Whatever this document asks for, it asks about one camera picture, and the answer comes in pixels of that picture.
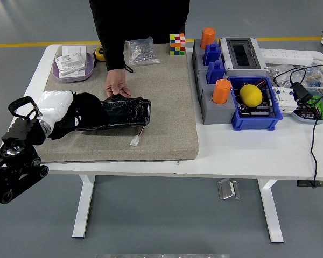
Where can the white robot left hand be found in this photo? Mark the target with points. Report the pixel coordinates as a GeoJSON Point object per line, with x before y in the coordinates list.
{"type": "Point", "coordinates": [53, 106]}

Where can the person's right hand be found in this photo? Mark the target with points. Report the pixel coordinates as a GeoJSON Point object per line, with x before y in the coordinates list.
{"type": "Point", "coordinates": [116, 81]}

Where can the black panel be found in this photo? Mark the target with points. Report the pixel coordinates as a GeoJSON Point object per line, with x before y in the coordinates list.
{"type": "Point", "coordinates": [129, 111]}

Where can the black desk control box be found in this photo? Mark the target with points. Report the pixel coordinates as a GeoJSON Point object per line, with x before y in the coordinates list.
{"type": "Point", "coordinates": [304, 183]}

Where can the purple oval tray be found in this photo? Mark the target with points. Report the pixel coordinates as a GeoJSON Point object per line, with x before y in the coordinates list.
{"type": "Point", "coordinates": [88, 72]}

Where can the yellow tape measure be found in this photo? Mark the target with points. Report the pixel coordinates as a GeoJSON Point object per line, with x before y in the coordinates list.
{"type": "Point", "coordinates": [99, 53]}

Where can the clear bag of metal nuts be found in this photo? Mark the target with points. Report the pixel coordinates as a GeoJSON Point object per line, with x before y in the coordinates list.
{"type": "Point", "coordinates": [142, 52]}

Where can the silver machined metal block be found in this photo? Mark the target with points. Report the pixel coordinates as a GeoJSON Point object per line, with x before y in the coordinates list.
{"type": "Point", "coordinates": [70, 63]}

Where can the grey-brown mat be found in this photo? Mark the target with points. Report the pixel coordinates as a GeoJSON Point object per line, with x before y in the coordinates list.
{"type": "Point", "coordinates": [164, 107]}

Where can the colourful puzzle cube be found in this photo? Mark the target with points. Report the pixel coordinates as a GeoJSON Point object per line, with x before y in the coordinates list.
{"type": "Point", "coordinates": [177, 44]}

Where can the person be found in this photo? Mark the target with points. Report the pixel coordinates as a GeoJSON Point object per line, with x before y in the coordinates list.
{"type": "Point", "coordinates": [150, 16]}

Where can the grey base block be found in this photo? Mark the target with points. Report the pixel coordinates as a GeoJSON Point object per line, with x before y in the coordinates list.
{"type": "Point", "coordinates": [218, 114]}
{"type": "Point", "coordinates": [198, 63]}
{"type": "Point", "coordinates": [202, 82]}
{"type": "Point", "coordinates": [197, 48]}

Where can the blue square peg block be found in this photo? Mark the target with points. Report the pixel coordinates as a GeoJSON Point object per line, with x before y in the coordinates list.
{"type": "Point", "coordinates": [216, 74]}
{"type": "Point", "coordinates": [212, 55]}

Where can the orange cylinder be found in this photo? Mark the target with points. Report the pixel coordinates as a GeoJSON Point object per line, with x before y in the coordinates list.
{"type": "Point", "coordinates": [221, 91]}
{"type": "Point", "coordinates": [207, 37]}

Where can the white table leg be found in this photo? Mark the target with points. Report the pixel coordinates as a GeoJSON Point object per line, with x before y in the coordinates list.
{"type": "Point", "coordinates": [272, 212]}
{"type": "Point", "coordinates": [83, 207]}

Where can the white distribution box dark window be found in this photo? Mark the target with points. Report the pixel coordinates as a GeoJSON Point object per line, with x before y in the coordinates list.
{"type": "Point", "coordinates": [242, 55]}

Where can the yellow lemon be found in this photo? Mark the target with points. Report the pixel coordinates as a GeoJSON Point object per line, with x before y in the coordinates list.
{"type": "Point", "coordinates": [251, 96]}

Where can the brown cylinder part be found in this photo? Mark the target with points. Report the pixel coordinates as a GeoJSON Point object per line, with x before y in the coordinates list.
{"type": "Point", "coordinates": [260, 82]}

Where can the dark circuit board in bin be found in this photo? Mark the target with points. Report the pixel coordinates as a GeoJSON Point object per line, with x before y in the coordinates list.
{"type": "Point", "coordinates": [258, 112]}

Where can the blue plastic bin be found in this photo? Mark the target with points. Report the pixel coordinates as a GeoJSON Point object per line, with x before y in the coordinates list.
{"type": "Point", "coordinates": [255, 123]}

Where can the clear bag of white rings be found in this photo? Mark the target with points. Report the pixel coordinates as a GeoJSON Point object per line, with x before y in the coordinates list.
{"type": "Point", "coordinates": [278, 74]}

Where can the white circuit breaker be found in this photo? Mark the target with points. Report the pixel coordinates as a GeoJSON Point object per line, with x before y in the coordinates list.
{"type": "Point", "coordinates": [285, 102]}

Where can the white power strip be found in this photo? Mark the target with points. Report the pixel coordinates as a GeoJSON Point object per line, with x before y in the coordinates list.
{"type": "Point", "coordinates": [285, 56]}

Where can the black power adapter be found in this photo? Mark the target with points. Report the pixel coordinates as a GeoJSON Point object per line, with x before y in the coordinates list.
{"type": "Point", "coordinates": [301, 92]}

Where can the dark circuit board in dish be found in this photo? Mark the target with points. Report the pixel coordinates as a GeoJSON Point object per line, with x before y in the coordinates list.
{"type": "Point", "coordinates": [308, 113]}

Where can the clear bag of blue parts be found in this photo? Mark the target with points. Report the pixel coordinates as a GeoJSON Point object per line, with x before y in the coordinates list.
{"type": "Point", "coordinates": [316, 78]}

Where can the green plastic part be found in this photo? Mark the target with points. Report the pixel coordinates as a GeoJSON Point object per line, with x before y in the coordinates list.
{"type": "Point", "coordinates": [322, 108]}

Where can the silver metal bracket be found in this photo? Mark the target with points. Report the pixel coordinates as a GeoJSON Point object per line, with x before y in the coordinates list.
{"type": "Point", "coordinates": [228, 189]}

